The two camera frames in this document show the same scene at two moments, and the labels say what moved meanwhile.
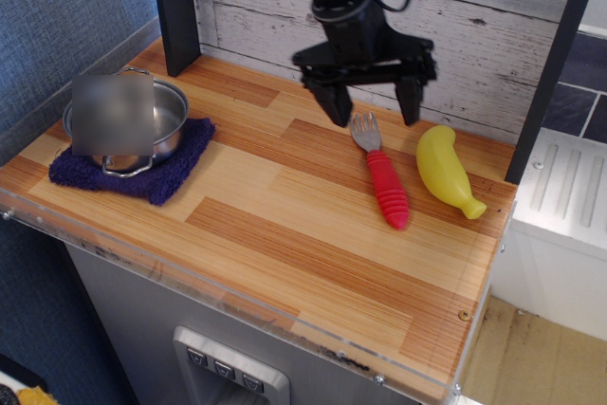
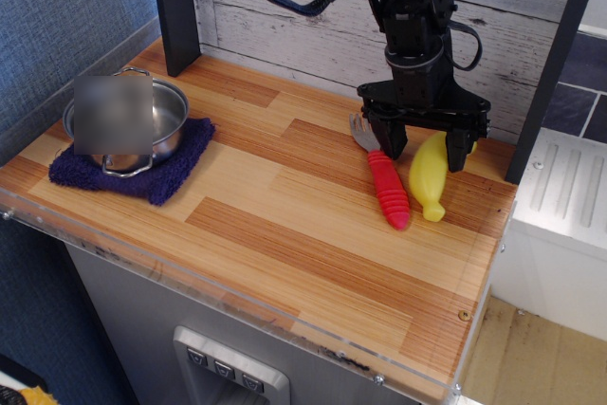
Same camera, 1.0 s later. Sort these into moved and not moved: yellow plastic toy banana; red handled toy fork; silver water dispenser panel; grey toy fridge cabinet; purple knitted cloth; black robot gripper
Moved: yellow plastic toy banana; black robot gripper
Not moved: grey toy fridge cabinet; purple knitted cloth; red handled toy fork; silver water dispenser panel
